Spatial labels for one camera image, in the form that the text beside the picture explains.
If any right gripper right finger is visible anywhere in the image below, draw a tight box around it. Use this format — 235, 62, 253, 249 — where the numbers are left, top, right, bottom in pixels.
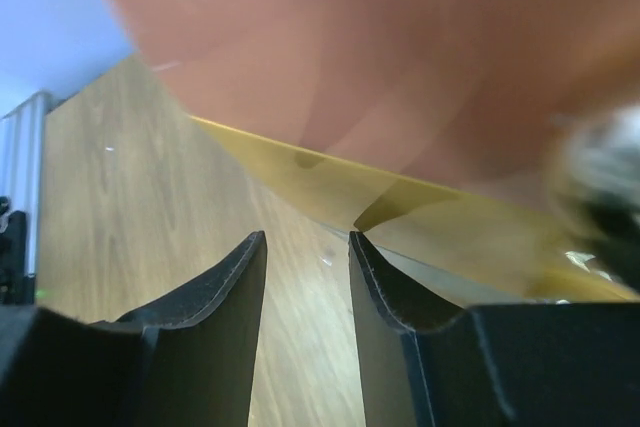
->
349, 232, 639, 426

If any round cream drawer organizer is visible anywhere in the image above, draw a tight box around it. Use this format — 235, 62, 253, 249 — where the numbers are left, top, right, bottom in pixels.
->
108, 0, 639, 301

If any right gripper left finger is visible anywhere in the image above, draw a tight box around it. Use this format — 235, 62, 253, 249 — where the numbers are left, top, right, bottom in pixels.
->
1, 231, 266, 426

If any aluminium frame rail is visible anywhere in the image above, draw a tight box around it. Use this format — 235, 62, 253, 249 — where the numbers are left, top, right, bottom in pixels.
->
1, 91, 57, 277

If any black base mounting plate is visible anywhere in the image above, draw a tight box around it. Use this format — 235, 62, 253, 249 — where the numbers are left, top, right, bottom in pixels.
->
1, 196, 35, 305

